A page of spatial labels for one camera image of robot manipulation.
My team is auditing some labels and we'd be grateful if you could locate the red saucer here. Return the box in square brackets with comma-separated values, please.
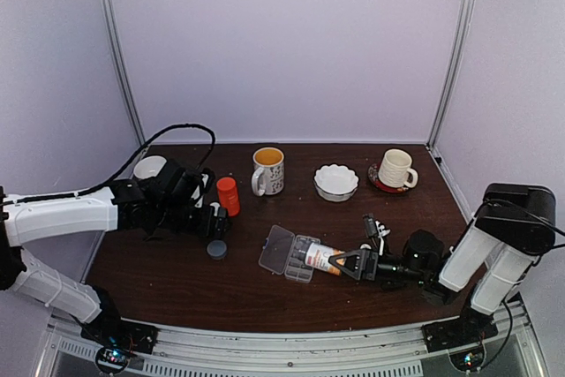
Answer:
[367, 162, 410, 194]

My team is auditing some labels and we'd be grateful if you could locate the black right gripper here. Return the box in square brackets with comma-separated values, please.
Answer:
[330, 247, 428, 286]

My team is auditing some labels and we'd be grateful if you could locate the white ribbed cup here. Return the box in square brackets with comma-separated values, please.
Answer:
[378, 148, 418, 189]

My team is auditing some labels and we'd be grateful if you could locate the yellow-lined patterned mug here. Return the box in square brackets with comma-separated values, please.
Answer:
[251, 147, 284, 197]

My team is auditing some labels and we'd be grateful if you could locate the orange pill bottle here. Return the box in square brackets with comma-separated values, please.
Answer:
[216, 177, 241, 217]

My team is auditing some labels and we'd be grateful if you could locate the clear plastic pill organizer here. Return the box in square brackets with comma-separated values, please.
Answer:
[258, 225, 320, 283]

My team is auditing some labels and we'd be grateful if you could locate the aluminium frame post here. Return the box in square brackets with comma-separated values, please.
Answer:
[426, 0, 476, 153]
[101, 0, 146, 146]

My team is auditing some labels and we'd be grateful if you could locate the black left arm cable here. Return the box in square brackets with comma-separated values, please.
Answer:
[0, 124, 217, 206]

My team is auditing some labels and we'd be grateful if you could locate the aluminium frame post left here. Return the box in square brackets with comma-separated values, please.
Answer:
[101, 0, 146, 146]

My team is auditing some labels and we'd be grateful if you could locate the grey bottle cap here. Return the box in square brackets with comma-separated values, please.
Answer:
[207, 240, 228, 260]

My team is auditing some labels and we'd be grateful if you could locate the small white pill bottle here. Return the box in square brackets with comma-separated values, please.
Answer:
[210, 202, 221, 215]

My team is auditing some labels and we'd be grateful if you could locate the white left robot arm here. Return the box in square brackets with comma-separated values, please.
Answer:
[1, 155, 229, 345]

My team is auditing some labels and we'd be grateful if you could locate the white ceramic bowl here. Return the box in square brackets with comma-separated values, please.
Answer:
[133, 155, 167, 180]

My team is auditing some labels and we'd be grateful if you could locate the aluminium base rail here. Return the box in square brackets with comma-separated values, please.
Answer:
[31, 300, 549, 376]

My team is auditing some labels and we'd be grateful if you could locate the grey-capped orange label bottle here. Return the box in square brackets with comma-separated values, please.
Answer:
[304, 243, 343, 275]

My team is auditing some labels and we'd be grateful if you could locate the white scalloped dish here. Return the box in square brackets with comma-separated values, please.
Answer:
[313, 164, 359, 203]

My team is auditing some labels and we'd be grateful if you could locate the aluminium frame post right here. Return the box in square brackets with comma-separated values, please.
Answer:
[426, 0, 476, 153]

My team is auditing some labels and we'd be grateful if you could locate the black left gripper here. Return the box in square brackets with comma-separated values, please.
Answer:
[155, 202, 232, 240]

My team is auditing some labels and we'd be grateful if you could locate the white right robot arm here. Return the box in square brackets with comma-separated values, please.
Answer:
[328, 183, 558, 343]

